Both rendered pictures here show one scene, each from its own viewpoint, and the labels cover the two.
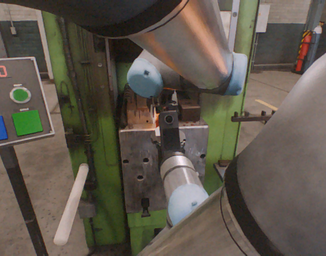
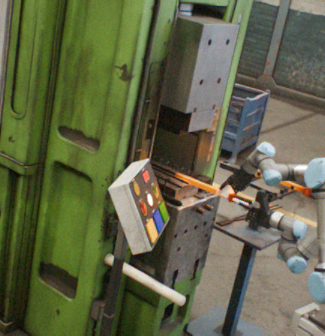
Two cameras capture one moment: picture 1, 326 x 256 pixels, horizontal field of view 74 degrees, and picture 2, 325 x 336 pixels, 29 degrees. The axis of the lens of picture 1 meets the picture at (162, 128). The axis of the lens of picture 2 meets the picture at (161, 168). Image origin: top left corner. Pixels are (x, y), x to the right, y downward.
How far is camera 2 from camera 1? 2.53 m
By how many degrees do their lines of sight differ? 45
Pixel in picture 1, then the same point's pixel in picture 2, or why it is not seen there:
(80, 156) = (108, 246)
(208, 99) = (198, 169)
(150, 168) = (185, 238)
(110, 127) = not seen: hidden behind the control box
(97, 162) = not seen: hidden behind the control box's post
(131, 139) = (183, 214)
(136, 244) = (156, 326)
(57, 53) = (123, 145)
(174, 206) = (298, 228)
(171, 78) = (284, 177)
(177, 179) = (290, 220)
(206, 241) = not seen: outside the picture
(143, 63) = (277, 172)
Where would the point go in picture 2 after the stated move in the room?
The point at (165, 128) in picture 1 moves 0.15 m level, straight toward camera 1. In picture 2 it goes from (264, 199) to (291, 213)
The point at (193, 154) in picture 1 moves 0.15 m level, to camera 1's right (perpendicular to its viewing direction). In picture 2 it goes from (209, 219) to (227, 214)
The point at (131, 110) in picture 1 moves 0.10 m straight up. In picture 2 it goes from (178, 190) to (182, 170)
